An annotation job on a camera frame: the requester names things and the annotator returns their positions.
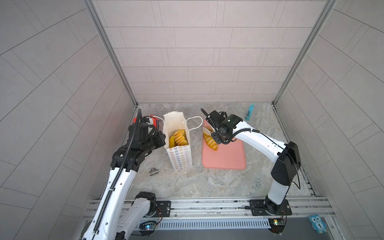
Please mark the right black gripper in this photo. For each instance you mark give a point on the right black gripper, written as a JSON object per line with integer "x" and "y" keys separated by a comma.
{"x": 217, "y": 140}

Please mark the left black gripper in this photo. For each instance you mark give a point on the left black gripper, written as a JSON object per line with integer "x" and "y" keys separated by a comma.
{"x": 160, "y": 141}

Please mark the small ridged bread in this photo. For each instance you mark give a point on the small ridged bread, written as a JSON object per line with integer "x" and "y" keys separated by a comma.
{"x": 211, "y": 143}

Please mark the ridged spiral bread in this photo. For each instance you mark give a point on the ridged spiral bread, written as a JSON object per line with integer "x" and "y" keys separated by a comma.
{"x": 180, "y": 138}

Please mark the orange oval bread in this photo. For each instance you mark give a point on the orange oval bread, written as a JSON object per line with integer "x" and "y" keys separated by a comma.
{"x": 172, "y": 142}

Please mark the white paper bag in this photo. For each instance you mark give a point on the white paper bag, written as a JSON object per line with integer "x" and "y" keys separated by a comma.
{"x": 180, "y": 156}

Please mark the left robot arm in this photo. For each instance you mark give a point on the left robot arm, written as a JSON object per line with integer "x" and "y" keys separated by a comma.
{"x": 120, "y": 186}

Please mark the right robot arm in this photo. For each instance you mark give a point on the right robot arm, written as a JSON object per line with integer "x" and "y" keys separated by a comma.
{"x": 286, "y": 157}

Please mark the small metal fitting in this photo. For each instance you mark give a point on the small metal fitting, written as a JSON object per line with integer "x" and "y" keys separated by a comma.
{"x": 153, "y": 171}

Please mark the pink tray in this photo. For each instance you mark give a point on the pink tray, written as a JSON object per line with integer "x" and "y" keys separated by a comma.
{"x": 229, "y": 157}

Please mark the teal bottle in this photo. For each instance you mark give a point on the teal bottle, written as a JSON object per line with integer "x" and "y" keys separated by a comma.
{"x": 249, "y": 112}

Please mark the blue owl number tag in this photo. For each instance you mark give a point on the blue owl number tag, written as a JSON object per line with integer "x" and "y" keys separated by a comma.
{"x": 317, "y": 224}

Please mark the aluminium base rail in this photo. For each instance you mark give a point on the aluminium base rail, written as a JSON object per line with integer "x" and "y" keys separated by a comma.
{"x": 220, "y": 213}

